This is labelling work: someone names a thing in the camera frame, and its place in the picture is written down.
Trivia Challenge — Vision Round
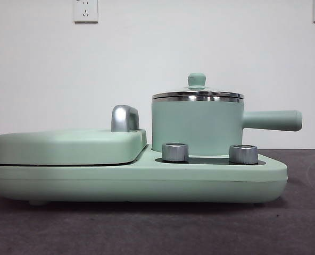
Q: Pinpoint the glass lid with green knob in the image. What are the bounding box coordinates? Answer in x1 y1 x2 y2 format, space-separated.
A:
151 72 245 103

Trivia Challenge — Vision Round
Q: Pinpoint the silver control knob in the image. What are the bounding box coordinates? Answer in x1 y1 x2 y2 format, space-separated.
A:
161 142 189 162
228 144 259 164

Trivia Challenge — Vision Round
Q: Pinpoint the mint green cooker base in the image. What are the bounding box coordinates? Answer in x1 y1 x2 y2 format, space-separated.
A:
0 147 288 207

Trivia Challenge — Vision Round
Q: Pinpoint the mint green pot with handle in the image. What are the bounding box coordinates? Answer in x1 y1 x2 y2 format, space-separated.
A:
151 91 303 158

